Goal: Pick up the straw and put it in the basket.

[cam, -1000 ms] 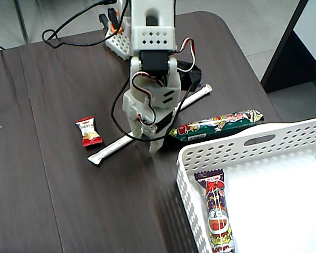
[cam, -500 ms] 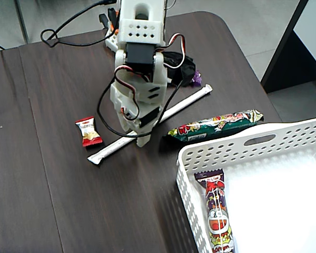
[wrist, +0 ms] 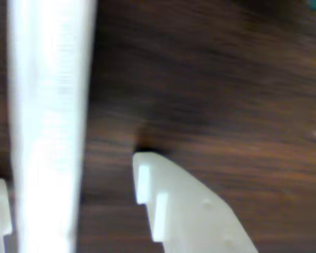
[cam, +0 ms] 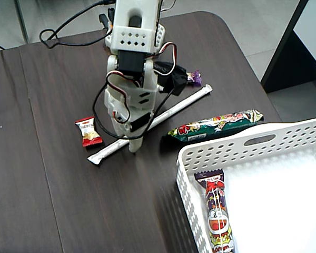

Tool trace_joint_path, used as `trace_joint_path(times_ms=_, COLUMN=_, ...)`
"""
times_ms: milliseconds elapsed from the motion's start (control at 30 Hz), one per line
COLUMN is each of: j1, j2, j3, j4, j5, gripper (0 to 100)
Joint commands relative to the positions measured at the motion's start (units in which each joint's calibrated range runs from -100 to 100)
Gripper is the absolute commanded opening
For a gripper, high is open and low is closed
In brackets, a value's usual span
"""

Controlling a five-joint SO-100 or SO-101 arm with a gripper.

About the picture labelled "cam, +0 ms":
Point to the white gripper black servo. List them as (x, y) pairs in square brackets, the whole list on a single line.
[(135, 137)]

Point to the white paper straw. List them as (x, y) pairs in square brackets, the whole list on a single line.
[(184, 101)]

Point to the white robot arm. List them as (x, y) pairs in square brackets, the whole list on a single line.
[(131, 26)]

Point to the white perforated plastic basket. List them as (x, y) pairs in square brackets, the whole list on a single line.
[(279, 200)]

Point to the red wrapped candy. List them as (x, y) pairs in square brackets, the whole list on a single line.
[(89, 131)]

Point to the green snack stick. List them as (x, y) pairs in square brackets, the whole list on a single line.
[(216, 125)]

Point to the purple candy bar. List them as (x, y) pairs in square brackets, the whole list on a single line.
[(196, 79)]

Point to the purple snack stick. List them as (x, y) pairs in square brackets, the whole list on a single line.
[(217, 208)]

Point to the dark cabinet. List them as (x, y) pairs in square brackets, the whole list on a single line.
[(292, 60)]

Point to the black wrapped wrist camera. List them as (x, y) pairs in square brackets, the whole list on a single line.
[(177, 79)]

